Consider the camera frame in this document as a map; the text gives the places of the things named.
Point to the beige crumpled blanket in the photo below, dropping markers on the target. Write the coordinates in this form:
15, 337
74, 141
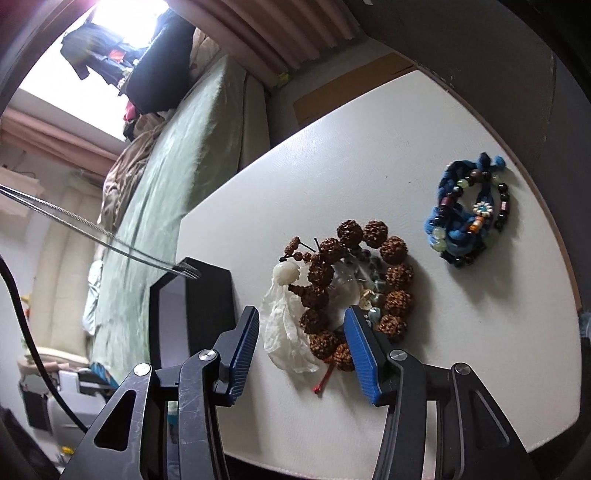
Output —
123, 178

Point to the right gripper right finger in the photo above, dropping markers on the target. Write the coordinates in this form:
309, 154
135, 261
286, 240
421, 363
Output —
474, 438

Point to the pink curtain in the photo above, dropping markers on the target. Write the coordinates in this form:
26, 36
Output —
271, 39

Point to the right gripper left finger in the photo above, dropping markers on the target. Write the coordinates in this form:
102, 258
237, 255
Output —
127, 438

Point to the brown cardboard sheet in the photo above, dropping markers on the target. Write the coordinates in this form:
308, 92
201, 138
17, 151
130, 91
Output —
350, 86

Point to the black clothes pile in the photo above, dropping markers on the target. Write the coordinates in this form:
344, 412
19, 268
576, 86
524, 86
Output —
160, 79

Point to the green bed blanket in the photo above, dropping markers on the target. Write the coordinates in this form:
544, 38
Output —
198, 151

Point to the hanging dark clothes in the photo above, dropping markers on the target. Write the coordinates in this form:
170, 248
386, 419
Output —
91, 47

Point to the black jewelry box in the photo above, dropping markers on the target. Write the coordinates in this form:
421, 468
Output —
186, 316

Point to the dark wood wardrobe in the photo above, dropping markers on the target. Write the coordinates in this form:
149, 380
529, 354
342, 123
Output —
519, 86

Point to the cream padded headboard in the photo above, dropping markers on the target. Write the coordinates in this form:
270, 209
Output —
60, 291

